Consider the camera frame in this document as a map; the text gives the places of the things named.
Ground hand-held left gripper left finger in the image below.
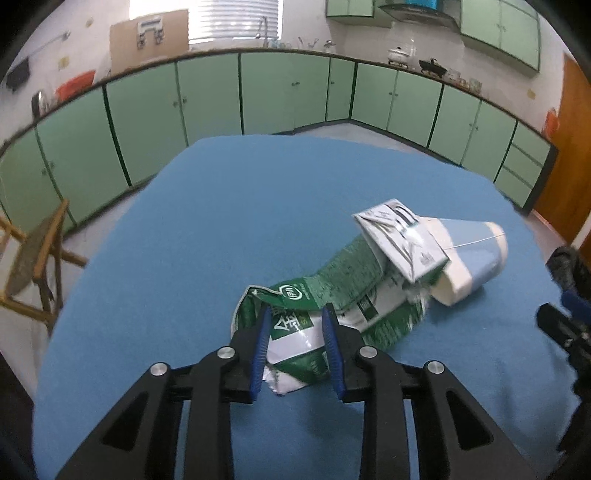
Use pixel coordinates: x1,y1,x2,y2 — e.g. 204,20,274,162
55,305,273,480

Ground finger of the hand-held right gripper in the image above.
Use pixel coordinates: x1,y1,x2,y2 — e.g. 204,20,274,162
536,302,591,365
561,291,591,326

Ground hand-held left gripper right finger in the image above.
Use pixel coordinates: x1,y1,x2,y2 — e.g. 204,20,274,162
321,302,539,480

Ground green crushed carton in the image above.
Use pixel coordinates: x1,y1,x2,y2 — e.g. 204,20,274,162
230,198,451,398

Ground white and blue paper cup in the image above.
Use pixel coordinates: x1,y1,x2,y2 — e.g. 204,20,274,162
422,217,509,306

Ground brown wooden door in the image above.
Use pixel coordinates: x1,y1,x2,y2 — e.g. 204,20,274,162
531,53,591,245

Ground blue table cloth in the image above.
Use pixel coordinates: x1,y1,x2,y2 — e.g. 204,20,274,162
32,135,573,480

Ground wooden folding chair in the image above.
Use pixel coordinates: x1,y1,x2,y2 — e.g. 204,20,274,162
0,198,88,337

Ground row of glass jars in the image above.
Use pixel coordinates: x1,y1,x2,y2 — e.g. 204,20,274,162
445,69,483,90

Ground green base cabinets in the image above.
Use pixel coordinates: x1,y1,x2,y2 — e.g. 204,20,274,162
0,48,559,241

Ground black wok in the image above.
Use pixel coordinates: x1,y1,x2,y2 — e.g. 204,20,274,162
418,58,448,77

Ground red plastic basin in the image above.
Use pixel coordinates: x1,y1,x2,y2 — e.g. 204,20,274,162
55,70,98,102

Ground brown cardboard box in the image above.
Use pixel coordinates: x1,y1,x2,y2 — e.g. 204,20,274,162
109,9,191,75

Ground white window blind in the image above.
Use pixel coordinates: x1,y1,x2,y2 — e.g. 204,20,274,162
189,0,283,44

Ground range hood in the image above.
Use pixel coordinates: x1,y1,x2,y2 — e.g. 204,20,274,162
376,0,455,24

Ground dark towel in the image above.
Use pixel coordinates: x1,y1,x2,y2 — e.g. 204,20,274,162
6,59,32,90

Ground green wall cabinets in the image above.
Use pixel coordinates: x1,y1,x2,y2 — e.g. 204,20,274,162
325,0,541,72

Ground metal towel rail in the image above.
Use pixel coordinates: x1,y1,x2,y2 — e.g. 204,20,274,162
28,30,72,58

